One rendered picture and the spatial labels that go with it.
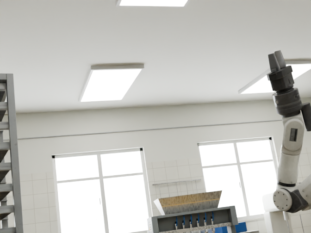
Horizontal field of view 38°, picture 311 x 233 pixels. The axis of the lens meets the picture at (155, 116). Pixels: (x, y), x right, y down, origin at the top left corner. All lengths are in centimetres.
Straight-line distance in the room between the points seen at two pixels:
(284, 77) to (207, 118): 601
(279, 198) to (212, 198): 233
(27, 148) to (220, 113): 315
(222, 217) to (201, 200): 24
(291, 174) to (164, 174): 552
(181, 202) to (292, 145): 238
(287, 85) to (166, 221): 251
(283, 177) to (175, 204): 230
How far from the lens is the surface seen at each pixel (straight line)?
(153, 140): 715
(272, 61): 158
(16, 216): 198
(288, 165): 165
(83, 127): 698
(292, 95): 159
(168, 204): 387
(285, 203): 165
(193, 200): 391
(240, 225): 687
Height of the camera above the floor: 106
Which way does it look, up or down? 14 degrees up
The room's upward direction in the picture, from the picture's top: 8 degrees counter-clockwise
